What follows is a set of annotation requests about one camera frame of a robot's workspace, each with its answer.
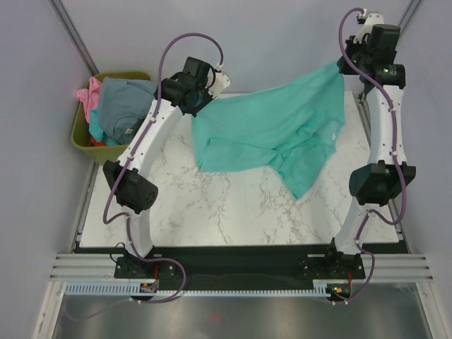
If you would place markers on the light blue cable duct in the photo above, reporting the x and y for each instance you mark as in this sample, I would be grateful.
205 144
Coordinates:
137 289

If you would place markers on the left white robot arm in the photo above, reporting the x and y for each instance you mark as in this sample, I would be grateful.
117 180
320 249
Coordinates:
127 177

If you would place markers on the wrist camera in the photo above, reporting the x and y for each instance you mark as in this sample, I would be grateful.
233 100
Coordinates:
221 82
367 21

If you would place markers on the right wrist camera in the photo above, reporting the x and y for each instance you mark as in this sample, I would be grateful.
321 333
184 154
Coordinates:
367 21

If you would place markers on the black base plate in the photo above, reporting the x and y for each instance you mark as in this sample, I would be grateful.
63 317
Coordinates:
241 268

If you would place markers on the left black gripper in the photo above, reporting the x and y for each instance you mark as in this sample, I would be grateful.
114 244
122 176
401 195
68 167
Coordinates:
208 98

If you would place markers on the aluminium frame rail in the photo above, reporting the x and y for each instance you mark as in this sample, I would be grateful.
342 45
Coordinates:
389 268

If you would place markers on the orange red garment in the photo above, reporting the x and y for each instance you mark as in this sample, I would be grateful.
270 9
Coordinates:
95 143

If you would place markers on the pink t shirt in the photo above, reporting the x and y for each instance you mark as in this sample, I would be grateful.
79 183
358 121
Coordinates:
89 97

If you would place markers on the olive green laundry bin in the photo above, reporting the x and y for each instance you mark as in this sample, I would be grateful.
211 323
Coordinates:
80 135

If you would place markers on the teal t shirt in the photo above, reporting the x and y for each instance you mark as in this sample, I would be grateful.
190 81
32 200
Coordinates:
291 129

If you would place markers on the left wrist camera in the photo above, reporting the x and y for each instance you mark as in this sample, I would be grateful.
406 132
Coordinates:
221 82

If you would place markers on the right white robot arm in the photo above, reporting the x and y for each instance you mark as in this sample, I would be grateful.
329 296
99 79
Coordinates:
370 54

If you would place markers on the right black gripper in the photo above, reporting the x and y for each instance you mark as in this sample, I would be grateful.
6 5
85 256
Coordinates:
352 46

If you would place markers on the grey blue t shirt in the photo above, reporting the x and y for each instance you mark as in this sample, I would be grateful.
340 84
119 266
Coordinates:
122 107

